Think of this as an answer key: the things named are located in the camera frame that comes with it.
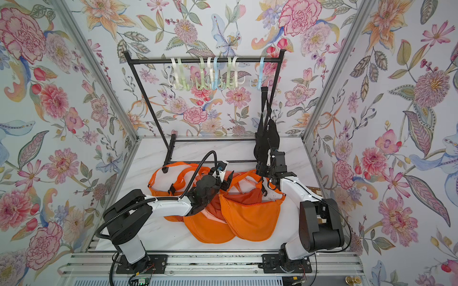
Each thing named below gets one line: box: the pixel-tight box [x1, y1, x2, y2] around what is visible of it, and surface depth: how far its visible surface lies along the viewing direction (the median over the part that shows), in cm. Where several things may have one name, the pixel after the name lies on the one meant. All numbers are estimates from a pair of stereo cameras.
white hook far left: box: [170, 57, 180, 90], surface depth 77 cm
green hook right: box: [220, 56, 232, 90], surface depth 77 cm
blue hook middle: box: [212, 56, 224, 92], surface depth 77 cm
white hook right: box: [231, 56, 246, 88], surface depth 78 cm
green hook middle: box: [195, 56, 210, 91], surface depth 79 cm
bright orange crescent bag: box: [183, 211, 237, 244], surface depth 80 cm
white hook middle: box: [206, 57, 214, 90], surface depth 72 cm
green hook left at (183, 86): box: [176, 57, 191, 92], surface depth 78 cm
